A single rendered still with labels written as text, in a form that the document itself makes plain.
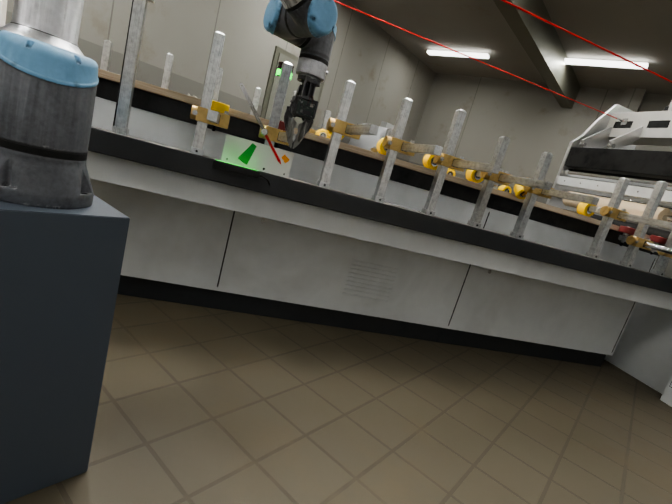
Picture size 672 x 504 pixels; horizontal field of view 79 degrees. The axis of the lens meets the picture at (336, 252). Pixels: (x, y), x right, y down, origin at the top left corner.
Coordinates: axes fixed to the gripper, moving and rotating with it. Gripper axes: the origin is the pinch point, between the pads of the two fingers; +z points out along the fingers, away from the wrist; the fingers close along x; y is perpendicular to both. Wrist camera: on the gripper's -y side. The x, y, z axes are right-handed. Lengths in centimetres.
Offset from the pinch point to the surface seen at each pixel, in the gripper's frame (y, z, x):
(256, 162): -28.8, 9.2, -7.4
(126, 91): -29, -3, -55
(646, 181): -86, -45, 253
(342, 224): -32, 25, 34
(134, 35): -29, -21, -55
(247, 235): -52, 43, -2
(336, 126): -28.5, -12.3, 19.2
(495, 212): -52, 3, 120
